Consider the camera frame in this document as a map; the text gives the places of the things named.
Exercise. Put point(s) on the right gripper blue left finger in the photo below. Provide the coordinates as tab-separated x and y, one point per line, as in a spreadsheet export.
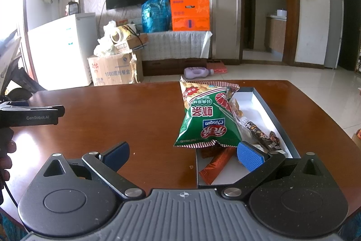
105	167

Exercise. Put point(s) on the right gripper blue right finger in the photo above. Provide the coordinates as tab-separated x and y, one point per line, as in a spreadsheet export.
260	166

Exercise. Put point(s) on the person's left hand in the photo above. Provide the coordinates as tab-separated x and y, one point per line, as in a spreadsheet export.
8	146

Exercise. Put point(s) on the dark chocolate candy wrapper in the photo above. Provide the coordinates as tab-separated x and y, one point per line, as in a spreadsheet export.
269	142

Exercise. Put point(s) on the clear wrapped biscuit packet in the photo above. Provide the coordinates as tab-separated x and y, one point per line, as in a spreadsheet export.
238	114

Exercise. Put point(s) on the grey shallow tray box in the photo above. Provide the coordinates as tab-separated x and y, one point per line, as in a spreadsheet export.
255	109

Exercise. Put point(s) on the orange snack bar wrapper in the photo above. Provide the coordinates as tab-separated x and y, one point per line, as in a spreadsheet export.
221	157

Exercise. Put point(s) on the green shrimp chips bag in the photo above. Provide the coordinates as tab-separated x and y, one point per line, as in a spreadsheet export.
210	114

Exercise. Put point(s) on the white small refrigerator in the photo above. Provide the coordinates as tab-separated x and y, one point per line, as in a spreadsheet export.
60	50

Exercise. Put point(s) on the large cardboard box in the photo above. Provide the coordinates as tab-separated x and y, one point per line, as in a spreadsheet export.
116	69

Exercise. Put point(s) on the purple lotion bottle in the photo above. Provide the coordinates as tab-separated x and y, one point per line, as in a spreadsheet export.
191	73

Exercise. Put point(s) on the white crumpled plastic bag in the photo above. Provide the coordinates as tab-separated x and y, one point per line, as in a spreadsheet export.
106	46

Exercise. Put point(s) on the small cardboard box with tape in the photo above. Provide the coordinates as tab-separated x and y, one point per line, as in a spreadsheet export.
126	39

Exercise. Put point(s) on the tv cabinet with white cloth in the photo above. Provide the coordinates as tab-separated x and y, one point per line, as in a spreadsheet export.
170	52

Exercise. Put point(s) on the blue plastic bag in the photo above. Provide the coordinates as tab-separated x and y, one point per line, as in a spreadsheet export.
156	16

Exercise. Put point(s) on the orange gift box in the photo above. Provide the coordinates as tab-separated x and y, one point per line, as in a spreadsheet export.
190	15

